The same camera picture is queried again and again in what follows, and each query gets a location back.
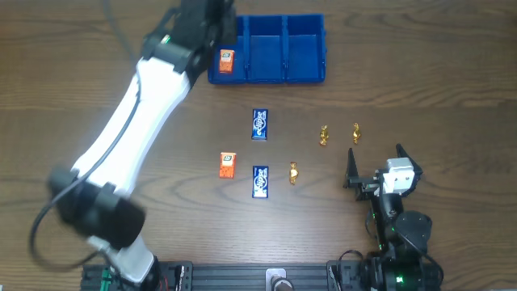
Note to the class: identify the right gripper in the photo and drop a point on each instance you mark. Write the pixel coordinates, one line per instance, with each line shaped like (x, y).
(367, 188)

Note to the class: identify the gold candy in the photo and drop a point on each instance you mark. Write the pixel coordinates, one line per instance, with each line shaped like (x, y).
(323, 135)
(293, 173)
(356, 133)

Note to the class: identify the blue candy pack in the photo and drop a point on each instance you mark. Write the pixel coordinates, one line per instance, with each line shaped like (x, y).
(260, 182)
(259, 124)

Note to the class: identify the orange candy box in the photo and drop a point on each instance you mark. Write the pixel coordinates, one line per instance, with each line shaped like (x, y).
(227, 166)
(226, 62)

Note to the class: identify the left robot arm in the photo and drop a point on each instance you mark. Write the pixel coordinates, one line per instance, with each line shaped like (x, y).
(153, 93)

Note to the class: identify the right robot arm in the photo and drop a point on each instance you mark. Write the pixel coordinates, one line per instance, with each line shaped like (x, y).
(408, 230)

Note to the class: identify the blue tray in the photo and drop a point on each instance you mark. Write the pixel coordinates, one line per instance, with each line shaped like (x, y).
(266, 56)

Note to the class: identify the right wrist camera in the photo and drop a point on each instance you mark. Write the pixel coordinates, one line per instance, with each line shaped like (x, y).
(398, 175)

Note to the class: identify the mounting rail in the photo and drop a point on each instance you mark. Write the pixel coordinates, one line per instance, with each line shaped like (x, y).
(234, 279)

